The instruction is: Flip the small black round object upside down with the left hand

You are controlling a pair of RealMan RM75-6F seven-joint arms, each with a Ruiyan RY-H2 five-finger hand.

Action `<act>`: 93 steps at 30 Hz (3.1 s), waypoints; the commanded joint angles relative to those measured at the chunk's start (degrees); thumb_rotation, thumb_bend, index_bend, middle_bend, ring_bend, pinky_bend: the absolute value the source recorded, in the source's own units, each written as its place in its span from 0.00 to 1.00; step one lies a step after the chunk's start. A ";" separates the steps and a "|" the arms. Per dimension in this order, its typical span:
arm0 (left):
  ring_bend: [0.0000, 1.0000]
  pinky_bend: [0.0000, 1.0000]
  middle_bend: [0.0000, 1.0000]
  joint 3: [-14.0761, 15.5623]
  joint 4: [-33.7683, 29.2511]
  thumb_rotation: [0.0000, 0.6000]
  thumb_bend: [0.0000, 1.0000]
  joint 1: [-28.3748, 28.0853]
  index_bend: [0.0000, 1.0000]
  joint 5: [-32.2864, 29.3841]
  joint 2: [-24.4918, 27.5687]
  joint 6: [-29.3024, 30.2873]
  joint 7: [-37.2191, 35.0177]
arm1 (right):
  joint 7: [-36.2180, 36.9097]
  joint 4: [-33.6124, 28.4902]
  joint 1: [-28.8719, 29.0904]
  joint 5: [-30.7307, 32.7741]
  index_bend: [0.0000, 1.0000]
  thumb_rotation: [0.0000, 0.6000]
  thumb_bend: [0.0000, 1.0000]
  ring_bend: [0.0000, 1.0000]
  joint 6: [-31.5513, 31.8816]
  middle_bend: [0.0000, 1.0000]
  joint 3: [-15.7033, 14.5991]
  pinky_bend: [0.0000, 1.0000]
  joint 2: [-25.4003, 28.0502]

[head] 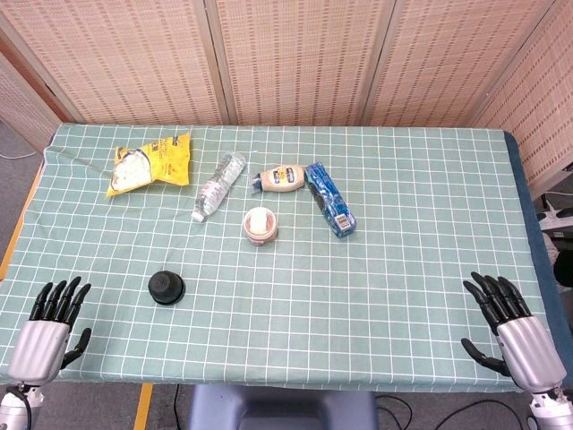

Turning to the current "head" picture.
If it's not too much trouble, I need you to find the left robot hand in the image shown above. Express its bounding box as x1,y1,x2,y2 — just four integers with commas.
7,276,93,386

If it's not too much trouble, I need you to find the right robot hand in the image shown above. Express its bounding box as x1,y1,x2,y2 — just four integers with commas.
460,271,568,395

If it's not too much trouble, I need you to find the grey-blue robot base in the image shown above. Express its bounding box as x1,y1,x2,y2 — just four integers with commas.
186,383,380,430

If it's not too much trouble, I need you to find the black floor object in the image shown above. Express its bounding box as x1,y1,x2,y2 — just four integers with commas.
552,241,573,288

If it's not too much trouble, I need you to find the black and white floor device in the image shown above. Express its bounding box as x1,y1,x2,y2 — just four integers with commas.
536,193,573,243

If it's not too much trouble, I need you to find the green checked tablecloth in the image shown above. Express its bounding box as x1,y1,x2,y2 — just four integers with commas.
0,123,563,393

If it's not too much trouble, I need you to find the yellow snack bag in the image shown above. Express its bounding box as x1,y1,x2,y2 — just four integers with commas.
105,131,192,198

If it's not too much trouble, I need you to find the clear plastic water bottle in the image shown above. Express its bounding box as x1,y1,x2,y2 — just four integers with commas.
191,151,248,223

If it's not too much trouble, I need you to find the blue cookie box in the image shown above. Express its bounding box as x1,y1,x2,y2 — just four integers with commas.
304,161,358,239

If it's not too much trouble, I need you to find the clear snack jar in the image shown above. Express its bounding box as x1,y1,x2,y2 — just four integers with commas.
243,206,279,247

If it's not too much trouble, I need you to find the mayonnaise squeeze bottle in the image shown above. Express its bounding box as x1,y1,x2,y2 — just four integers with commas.
249,163,308,197

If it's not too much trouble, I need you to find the bamboo folding screen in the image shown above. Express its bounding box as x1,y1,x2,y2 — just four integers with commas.
0,0,573,189

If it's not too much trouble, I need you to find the black floor cable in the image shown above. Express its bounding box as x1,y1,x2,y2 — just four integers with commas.
375,393,534,430

